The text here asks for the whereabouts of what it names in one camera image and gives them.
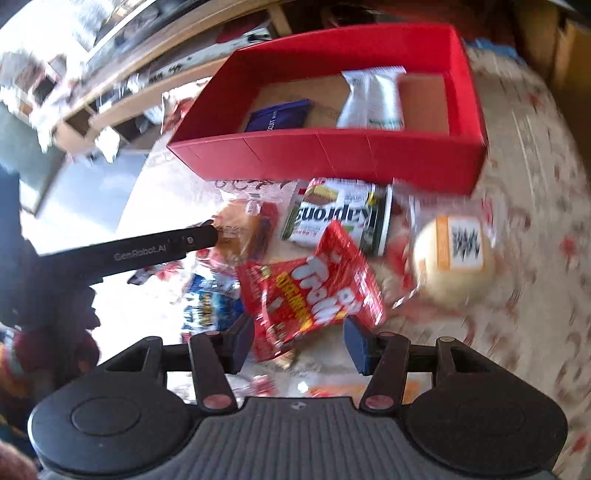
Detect black television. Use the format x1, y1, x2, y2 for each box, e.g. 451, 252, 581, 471
88, 0, 167, 56

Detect silver set-top device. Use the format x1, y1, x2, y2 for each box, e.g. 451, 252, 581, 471
139, 55, 218, 88

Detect orange snack packet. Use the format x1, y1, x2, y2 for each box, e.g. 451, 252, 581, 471
308, 381, 422, 400

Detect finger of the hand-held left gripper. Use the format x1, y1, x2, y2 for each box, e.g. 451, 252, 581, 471
37, 220, 220, 282

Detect red cardboard box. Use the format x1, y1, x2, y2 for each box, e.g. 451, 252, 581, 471
166, 24, 489, 197

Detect wooden desk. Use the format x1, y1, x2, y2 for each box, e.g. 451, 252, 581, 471
55, 0, 296, 155

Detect white bun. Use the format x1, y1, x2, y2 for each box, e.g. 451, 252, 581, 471
392, 194, 502, 310

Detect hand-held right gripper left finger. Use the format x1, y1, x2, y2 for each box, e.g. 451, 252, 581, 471
99, 315, 256, 412

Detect floral table cloth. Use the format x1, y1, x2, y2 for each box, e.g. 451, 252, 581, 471
124, 46, 591, 480

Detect blue white snack packet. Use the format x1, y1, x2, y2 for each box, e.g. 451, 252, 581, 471
182, 272, 245, 333

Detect small wooden cabinet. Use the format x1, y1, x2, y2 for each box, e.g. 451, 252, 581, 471
508, 0, 591, 95

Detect brown round pastry packet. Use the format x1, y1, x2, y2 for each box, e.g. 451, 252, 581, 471
213, 179, 298, 268

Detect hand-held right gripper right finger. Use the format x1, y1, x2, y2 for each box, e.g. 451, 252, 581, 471
343, 318, 497, 414

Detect green white snack packet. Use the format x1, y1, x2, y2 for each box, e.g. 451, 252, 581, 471
281, 178, 394, 257

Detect blue tape strip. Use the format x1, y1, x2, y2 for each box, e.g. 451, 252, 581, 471
471, 39, 523, 59

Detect navy snack packet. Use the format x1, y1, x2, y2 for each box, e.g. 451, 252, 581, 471
244, 99, 311, 134

